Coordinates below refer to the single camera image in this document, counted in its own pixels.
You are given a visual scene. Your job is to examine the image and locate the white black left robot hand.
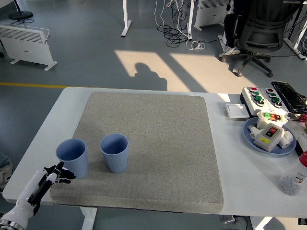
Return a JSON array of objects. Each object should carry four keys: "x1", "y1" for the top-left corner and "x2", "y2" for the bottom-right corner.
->
[{"x1": 1, "y1": 161, "x2": 76, "y2": 227}]

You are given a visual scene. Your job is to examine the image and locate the blue ribbed plastic cup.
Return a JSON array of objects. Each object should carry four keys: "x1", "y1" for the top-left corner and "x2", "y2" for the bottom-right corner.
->
[
  {"x1": 99, "y1": 133, "x2": 130, "y2": 173},
  {"x1": 55, "y1": 138, "x2": 89, "y2": 179}
]

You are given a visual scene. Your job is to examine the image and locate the white push-button control box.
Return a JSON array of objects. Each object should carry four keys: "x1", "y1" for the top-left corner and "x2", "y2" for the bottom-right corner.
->
[
  {"x1": 260, "y1": 87, "x2": 290, "y2": 115},
  {"x1": 240, "y1": 86, "x2": 271, "y2": 115}
]

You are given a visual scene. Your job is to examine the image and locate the person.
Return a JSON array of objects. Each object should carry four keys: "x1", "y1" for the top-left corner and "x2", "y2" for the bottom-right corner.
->
[
  {"x1": 0, "y1": 143, "x2": 14, "y2": 192},
  {"x1": 219, "y1": 0, "x2": 255, "y2": 58}
]

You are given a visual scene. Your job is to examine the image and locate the white table leg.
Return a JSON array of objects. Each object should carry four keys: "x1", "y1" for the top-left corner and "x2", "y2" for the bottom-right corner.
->
[
  {"x1": 250, "y1": 216, "x2": 274, "y2": 230},
  {"x1": 80, "y1": 206, "x2": 98, "y2": 230}
]

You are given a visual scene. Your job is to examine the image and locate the grey-brown foam mat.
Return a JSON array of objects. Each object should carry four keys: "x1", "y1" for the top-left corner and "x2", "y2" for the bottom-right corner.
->
[{"x1": 49, "y1": 91, "x2": 225, "y2": 214}]

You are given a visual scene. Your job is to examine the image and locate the white panel heater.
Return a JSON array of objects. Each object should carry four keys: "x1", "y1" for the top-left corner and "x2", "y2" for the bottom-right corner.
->
[
  {"x1": 193, "y1": 0, "x2": 232, "y2": 31},
  {"x1": 0, "y1": 23, "x2": 58, "y2": 71}
]

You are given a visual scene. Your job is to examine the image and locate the black round fan base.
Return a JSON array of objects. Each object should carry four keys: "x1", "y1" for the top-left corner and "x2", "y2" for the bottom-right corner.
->
[{"x1": 9, "y1": 0, "x2": 34, "y2": 20}]

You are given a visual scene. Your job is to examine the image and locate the white desk leg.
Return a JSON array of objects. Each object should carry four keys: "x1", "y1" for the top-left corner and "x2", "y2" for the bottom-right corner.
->
[
  {"x1": 283, "y1": 0, "x2": 307, "y2": 60},
  {"x1": 120, "y1": 0, "x2": 132, "y2": 37},
  {"x1": 186, "y1": 0, "x2": 195, "y2": 40}
]

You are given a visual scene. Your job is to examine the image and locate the white pipe fitting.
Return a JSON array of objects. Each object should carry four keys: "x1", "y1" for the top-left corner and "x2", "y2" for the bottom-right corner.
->
[
  {"x1": 278, "y1": 130, "x2": 296, "y2": 149},
  {"x1": 248, "y1": 124, "x2": 261, "y2": 140}
]

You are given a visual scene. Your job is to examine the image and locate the white green-red button box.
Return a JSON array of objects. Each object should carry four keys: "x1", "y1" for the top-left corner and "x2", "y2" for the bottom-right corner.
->
[{"x1": 256, "y1": 110, "x2": 288, "y2": 129}]

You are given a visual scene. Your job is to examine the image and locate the blue round plate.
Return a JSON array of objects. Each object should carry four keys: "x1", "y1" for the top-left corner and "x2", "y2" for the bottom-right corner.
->
[{"x1": 243, "y1": 116, "x2": 297, "y2": 157}]

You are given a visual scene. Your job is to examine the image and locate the clear red-capped bottle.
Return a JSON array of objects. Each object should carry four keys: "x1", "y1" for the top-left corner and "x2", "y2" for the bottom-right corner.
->
[{"x1": 278, "y1": 151, "x2": 307, "y2": 196}]

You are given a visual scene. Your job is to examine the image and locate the black wrapped keyboard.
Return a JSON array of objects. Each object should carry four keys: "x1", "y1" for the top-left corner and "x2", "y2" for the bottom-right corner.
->
[{"x1": 271, "y1": 80, "x2": 307, "y2": 113}]

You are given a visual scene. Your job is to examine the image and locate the black mesh office chair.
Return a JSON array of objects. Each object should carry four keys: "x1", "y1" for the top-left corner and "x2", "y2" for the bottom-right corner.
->
[{"x1": 220, "y1": 0, "x2": 304, "y2": 78}]

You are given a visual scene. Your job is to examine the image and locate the black floor cables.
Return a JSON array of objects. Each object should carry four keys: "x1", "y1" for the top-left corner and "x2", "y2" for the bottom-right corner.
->
[{"x1": 157, "y1": 0, "x2": 228, "y2": 47}]

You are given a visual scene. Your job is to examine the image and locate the white wall switch plate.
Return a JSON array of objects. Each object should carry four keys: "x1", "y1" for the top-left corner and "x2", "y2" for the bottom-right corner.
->
[{"x1": 225, "y1": 103, "x2": 250, "y2": 119}]

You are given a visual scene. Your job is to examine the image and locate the white red-black switch box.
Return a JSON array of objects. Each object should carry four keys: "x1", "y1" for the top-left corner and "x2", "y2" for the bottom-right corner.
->
[{"x1": 253, "y1": 123, "x2": 285, "y2": 153}]

